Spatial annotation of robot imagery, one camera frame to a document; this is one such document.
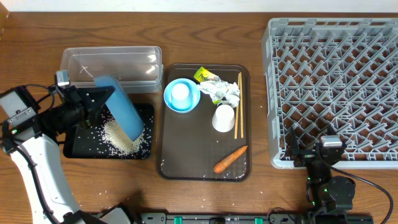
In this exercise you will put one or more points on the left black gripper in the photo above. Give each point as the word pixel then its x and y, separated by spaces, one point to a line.
pixel 76 100

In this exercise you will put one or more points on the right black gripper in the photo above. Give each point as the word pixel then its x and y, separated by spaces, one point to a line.
pixel 305 156

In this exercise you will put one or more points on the blue plate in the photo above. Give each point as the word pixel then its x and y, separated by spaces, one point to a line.
pixel 121 107

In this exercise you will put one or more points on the pile of white rice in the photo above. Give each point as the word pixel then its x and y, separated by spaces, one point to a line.
pixel 118 141

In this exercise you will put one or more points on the orange carrot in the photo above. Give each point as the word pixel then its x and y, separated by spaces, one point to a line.
pixel 228 160

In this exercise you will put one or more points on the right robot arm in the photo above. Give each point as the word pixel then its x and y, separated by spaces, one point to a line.
pixel 331 196

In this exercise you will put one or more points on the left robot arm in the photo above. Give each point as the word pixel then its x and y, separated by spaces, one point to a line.
pixel 29 137

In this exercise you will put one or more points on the grey dishwasher rack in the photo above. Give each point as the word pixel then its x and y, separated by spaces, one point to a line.
pixel 338 73

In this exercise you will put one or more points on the black rectangular tray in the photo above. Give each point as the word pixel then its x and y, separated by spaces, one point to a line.
pixel 87 143

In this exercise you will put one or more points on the clear plastic bin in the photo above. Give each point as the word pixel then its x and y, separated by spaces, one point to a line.
pixel 138 69

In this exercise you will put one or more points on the left wooden chopstick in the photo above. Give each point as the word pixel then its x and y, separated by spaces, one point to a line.
pixel 237 111

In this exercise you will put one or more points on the wooden chopstick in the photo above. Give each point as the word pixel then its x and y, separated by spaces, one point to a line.
pixel 237 111
pixel 241 104

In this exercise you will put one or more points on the white paper cup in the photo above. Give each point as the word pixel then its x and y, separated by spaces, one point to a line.
pixel 223 118

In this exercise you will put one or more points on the crumpled foil wrapper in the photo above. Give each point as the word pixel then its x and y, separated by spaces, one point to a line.
pixel 221 92

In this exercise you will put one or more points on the light blue cup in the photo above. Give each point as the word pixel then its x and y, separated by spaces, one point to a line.
pixel 181 96

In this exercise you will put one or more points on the light blue small bowl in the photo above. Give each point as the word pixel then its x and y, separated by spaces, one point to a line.
pixel 195 94

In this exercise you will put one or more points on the right wooden chopstick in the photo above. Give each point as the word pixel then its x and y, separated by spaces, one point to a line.
pixel 241 104

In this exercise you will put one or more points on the brown serving tray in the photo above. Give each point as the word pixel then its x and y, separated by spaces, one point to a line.
pixel 190 147

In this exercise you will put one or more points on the yellow snack packet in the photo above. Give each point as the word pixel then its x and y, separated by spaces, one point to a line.
pixel 204 75

